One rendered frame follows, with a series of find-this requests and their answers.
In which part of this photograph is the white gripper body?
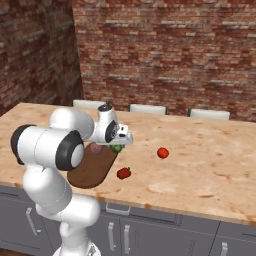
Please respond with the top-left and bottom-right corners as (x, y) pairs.
(109, 131), (135, 147)

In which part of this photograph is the green avocado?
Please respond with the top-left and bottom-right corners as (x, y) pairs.
(110, 144), (124, 154)

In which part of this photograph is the pink onion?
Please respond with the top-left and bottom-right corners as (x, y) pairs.
(89, 143), (104, 155)

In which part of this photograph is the red bell pepper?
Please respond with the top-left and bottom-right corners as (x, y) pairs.
(116, 166), (132, 181)

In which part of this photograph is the red tomato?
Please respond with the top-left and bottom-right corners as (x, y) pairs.
(156, 146), (170, 160)

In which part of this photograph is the brown wooden cutting board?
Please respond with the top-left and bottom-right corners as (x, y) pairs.
(66, 141), (123, 190)

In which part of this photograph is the white chair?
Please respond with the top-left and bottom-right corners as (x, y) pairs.
(72, 99), (108, 110)
(128, 103), (168, 116)
(187, 108), (231, 121)

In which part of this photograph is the grey drawer front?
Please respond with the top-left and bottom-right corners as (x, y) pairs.
(99, 201), (183, 228)

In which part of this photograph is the grey cupboard door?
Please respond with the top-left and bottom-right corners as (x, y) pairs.
(87, 213), (122, 256)
(209, 221), (256, 256)
(119, 217), (219, 256)
(0, 191), (56, 256)

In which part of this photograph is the silver drawer handle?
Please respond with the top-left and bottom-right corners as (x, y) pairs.
(105, 202), (132, 216)

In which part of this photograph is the silver cupboard handle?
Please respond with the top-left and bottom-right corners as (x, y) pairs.
(25, 206), (42, 236)
(107, 221), (117, 252)
(220, 241), (229, 256)
(122, 224), (131, 255)

